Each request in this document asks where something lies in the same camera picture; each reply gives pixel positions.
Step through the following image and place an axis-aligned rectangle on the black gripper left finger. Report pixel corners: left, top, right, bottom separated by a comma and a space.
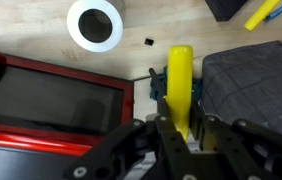
63, 98, 195, 180

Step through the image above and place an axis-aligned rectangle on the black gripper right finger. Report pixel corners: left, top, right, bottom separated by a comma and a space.
187, 99, 282, 180

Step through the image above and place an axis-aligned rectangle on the metal cylinder tin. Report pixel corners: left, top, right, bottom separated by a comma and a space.
66, 0, 126, 54

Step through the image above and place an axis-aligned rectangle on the dark gray fabric bin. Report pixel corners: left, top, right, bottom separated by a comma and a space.
199, 40, 282, 139

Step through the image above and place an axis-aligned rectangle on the small black square chip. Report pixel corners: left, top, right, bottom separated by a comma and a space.
144, 37, 155, 47

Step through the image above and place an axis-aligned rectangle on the red microwave oven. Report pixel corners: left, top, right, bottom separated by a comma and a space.
0, 49, 157, 180

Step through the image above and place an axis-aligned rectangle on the black wedge tool holder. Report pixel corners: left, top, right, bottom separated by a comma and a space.
204, 0, 249, 23

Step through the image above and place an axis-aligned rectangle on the blue tool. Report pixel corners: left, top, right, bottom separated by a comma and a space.
264, 0, 282, 23

